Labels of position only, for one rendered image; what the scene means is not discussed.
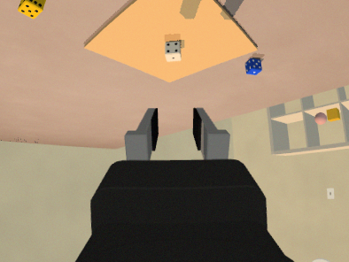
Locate orange flat mat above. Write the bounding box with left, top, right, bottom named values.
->
left=84, top=0, right=258, bottom=82

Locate blue die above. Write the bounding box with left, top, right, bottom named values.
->
left=245, top=58, right=262, bottom=75

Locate yellow die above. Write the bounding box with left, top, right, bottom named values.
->
left=18, top=0, right=46, bottom=19

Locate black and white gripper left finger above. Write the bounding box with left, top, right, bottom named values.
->
left=124, top=108, right=159, bottom=160

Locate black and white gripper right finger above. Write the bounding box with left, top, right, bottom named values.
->
left=193, top=108, right=230, bottom=159

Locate white die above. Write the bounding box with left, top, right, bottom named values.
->
left=165, top=42, right=182, bottom=62

